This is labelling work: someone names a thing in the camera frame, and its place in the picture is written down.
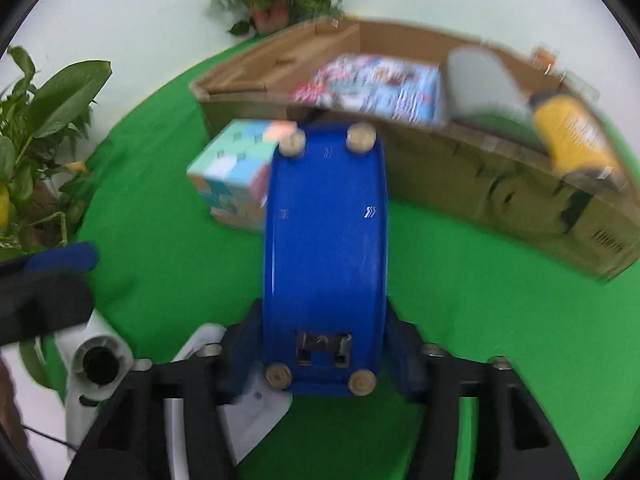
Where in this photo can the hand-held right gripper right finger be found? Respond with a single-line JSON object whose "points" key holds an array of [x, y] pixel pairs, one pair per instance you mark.
{"points": [[405, 360]]}

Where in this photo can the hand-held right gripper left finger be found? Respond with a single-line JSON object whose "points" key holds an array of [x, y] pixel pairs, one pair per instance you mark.
{"points": [[240, 360]]}

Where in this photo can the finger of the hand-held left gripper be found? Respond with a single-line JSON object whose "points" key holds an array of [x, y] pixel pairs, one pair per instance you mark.
{"points": [[45, 295]]}

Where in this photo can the white hand-held fan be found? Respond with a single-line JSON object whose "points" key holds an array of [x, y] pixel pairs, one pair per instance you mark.
{"points": [[112, 335]]}

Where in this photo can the blue plastic toy with wheels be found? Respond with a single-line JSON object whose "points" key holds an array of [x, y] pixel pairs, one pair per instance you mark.
{"points": [[325, 240]]}

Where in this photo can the pastel puzzle cube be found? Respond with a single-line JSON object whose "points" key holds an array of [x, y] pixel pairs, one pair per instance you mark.
{"points": [[230, 175]]}

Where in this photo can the brown cardboard box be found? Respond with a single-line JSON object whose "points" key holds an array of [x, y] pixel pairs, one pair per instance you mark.
{"points": [[450, 175]]}

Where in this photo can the colourful cartoon puzzle box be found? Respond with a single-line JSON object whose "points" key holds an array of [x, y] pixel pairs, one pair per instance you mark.
{"points": [[380, 85]]}

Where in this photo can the yellow label jar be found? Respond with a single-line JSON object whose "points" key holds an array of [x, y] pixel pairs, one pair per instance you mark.
{"points": [[575, 135]]}

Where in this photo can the silver tin can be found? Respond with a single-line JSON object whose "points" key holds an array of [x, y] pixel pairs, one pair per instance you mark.
{"points": [[480, 85]]}

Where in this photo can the green tablecloth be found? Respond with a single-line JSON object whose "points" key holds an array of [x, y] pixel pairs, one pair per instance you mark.
{"points": [[175, 270]]}

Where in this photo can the large leaf green plant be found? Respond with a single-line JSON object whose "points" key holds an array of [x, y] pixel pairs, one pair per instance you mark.
{"points": [[60, 95]]}

